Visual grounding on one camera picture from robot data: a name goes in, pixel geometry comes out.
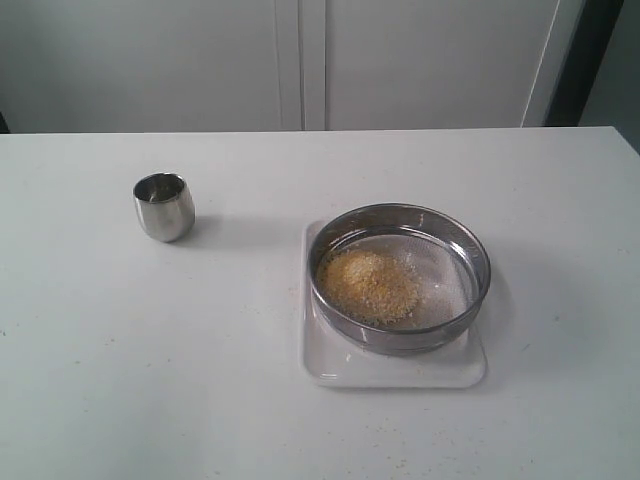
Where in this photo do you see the round stainless steel sieve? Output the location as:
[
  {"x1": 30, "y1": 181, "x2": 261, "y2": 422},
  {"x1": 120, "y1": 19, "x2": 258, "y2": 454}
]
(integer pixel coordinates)
[{"x1": 306, "y1": 203, "x2": 492, "y2": 356}]

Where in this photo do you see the white cabinet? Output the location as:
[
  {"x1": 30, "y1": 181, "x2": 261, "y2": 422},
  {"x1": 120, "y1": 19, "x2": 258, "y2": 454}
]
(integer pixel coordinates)
[{"x1": 1, "y1": 1, "x2": 584, "y2": 133}]

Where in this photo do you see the white square tray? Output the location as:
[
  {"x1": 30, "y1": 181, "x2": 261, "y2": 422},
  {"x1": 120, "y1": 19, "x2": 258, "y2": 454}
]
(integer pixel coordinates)
[{"x1": 301, "y1": 221, "x2": 486, "y2": 389}]

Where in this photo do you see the rice and millet grain mix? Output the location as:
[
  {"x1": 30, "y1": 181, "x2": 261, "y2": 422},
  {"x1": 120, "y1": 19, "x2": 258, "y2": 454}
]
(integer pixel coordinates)
[{"x1": 317, "y1": 250, "x2": 420, "y2": 326}]

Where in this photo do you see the stainless steel cup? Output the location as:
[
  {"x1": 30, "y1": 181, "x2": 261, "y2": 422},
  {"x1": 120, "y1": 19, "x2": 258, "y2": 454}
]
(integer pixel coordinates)
[{"x1": 133, "y1": 172, "x2": 196, "y2": 243}]

